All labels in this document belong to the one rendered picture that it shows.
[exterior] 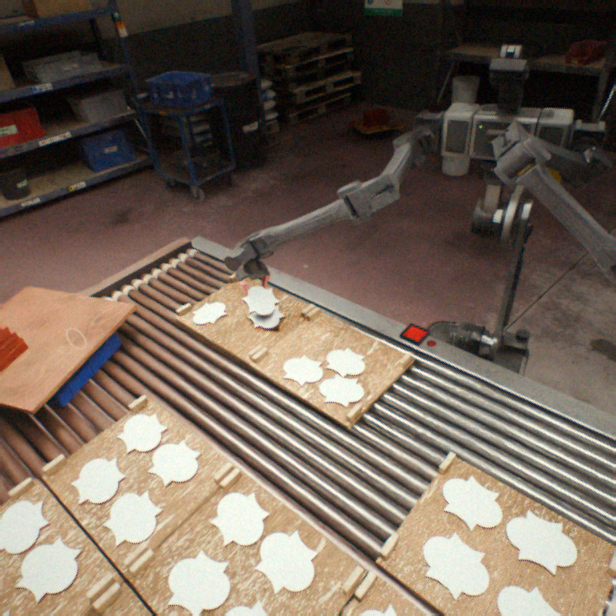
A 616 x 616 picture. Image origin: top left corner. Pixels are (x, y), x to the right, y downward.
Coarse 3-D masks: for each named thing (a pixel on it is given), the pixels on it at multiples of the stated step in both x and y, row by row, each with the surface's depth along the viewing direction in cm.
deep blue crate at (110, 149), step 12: (96, 132) 539; (108, 132) 511; (120, 132) 519; (84, 144) 503; (96, 144) 509; (108, 144) 516; (120, 144) 524; (84, 156) 525; (96, 156) 514; (108, 156) 522; (120, 156) 530; (132, 156) 537; (96, 168) 518; (108, 168) 526
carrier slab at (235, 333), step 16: (224, 288) 195; (240, 288) 194; (272, 288) 192; (224, 304) 186; (240, 304) 186; (288, 304) 183; (304, 304) 183; (176, 320) 182; (192, 320) 180; (224, 320) 179; (240, 320) 178; (288, 320) 176; (304, 320) 176; (208, 336) 172; (224, 336) 171; (240, 336) 171; (256, 336) 170; (272, 336) 170; (240, 352) 164
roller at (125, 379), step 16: (112, 368) 165; (128, 384) 159; (160, 400) 152; (176, 416) 146; (224, 448) 137; (240, 464) 132; (256, 480) 127; (288, 496) 124; (304, 512) 120; (320, 528) 116; (336, 544) 113; (368, 560) 110; (384, 576) 106; (400, 592) 104; (432, 608) 101
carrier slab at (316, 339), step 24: (288, 336) 169; (312, 336) 168; (336, 336) 167; (360, 336) 166; (264, 360) 160; (312, 360) 159; (384, 360) 156; (288, 384) 151; (312, 384) 150; (360, 384) 149; (384, 384) 148; (336, 408) 142
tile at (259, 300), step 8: (256, 288) 175; (248, 296) 172; (256, 296) 173; (264, 296) 173; (272, 296) 173; (248, 304) 170; (256, 304) 170; (264, 304) 170; (272, 304) 171; (256, 312) 169; (264, 312) 168; (272, 312) 169
